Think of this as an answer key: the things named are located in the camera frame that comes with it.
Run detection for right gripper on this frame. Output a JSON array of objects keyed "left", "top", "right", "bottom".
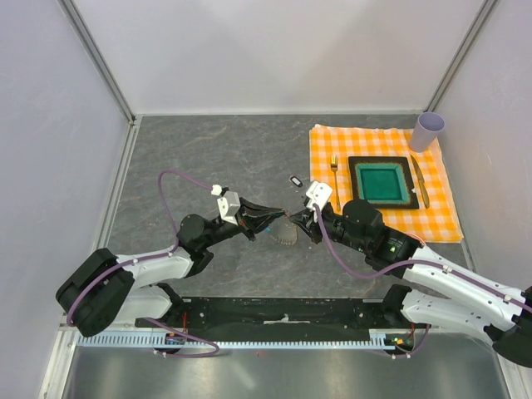
[{"left": 288, "top": 202, "right": 369, "bottom": 254}]

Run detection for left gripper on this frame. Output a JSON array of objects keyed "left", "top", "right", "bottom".
[{"left": 202, "top": 197, "right": 285, "bottom": 249}]

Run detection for keyring chain with blue tag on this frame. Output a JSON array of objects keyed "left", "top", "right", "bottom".
[{"left": 264, "top": 210, "right": 299, "bottom": 247}]

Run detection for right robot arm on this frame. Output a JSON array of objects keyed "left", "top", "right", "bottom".
[{"left": 289, "top": 199, "right": 531, "bottom": 367}]

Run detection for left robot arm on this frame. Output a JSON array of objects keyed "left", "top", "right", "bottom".
[{"left": 55, "top": 198, "right": 285, "bottom": 337}]

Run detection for black key tag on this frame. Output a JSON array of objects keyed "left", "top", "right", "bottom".
[{"left": 289, "top": 175, "right": 303, "bottom": 188}]

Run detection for gold fork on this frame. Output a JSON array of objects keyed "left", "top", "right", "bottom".
[{"left": 330, "top": 155, "right": 342, "bottom": 211}]

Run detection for green square plate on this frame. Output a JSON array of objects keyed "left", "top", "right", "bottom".
[{"left": 347, "top": 156, "right": 420, "bottom": 209}]

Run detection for gold knife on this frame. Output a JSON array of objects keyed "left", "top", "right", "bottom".
[{"left": 411, "top": 155, "right": 430, "bottom": 209}]

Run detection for orange checkered cloth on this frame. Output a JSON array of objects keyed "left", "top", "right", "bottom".
[{"left": 309, "top": 125, "right": 463, "bottom": 243}]

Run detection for lilac cup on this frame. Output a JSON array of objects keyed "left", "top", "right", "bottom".
[{"left": 409, "top": 111, "right": 446, "bottom": 153}]

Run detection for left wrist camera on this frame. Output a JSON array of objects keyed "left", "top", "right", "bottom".
[{"left": 211, "top": 185, "right": 241, "bottom": 225}]

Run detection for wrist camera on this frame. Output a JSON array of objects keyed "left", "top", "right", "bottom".
[
  {"left": 303, "top": 180, "right": 333, "bottom": 210},
  {"left": 211, "top": 185, "right": 241, "bottom": 225}
]

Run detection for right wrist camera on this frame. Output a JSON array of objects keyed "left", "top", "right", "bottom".
[{"left": 303, "top": 180, "right": 333, "bottom": 210}]

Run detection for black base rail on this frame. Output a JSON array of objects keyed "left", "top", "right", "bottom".
[{"left": 159, "top": 297, "right": 411, "bottom": 341}]

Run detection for slotted cable duct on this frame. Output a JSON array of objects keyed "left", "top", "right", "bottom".
[{"left": 76, "top": 330, "right": 395, "bottom": 351}]

